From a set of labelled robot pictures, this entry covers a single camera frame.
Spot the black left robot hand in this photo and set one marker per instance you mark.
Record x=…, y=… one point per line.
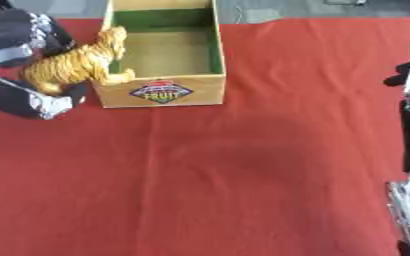
x=7, y=36

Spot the orange striped tiger toy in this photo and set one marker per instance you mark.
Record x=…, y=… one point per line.
x=68, y=65

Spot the tan cardboard box green inside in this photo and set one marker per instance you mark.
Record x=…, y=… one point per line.
x=170, y=56

